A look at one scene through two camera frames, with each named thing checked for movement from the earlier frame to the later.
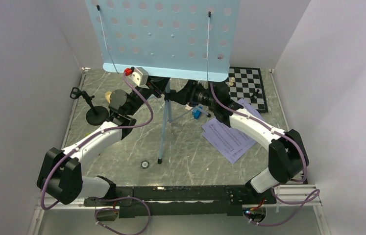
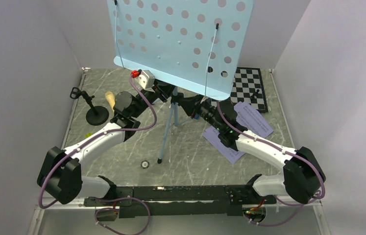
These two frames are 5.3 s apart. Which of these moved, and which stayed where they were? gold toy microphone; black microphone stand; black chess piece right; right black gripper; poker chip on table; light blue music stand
Moved: right black gripper; light blue music stand
Stayed: gold toy microphone; black microphone stand; black chess piece right; poker chip on table
